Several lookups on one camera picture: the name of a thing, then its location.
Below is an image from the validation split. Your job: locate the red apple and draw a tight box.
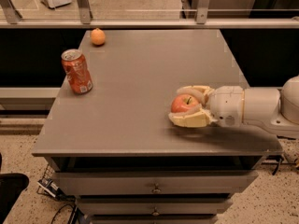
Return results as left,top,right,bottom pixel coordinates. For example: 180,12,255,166
171,94,199,113

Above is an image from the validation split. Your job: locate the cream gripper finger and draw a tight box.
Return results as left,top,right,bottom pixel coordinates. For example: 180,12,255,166
168,105,213,128
177,85,214,105

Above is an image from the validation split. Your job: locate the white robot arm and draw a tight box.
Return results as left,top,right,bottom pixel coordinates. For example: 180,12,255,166
168,76,299,139

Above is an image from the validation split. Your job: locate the black floor cable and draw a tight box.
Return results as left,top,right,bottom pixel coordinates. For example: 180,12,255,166
50,203,78,224

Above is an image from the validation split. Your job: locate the top grey drawer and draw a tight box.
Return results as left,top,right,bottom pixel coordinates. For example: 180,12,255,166
52,171,258,196

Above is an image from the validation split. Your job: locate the metal railing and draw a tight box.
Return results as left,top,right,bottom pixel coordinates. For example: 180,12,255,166
0,0,299,29

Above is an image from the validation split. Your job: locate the grey drawer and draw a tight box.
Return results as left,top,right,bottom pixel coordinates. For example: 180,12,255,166
77,198,232,216
52,171,258,196

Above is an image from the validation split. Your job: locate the wire basket on floor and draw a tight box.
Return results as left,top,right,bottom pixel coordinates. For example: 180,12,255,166
37,165,65,201

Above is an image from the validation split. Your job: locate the black chair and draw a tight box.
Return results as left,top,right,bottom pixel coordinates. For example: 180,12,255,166
0,154,30,222

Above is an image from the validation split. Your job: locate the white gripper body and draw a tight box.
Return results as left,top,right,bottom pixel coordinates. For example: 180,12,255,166
208,86,244,127

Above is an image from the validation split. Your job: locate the red soda can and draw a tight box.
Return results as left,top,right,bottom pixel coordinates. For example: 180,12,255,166
61,49,93,94

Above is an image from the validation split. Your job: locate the orange fruit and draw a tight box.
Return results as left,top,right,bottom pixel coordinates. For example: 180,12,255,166
91,28,106,46

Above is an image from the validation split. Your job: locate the middle grey drawer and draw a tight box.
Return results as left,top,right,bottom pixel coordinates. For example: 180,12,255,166
77,198,232,216

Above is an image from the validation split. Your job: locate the grey drawer cabinet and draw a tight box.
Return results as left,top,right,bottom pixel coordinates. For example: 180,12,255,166
34,30,282,224

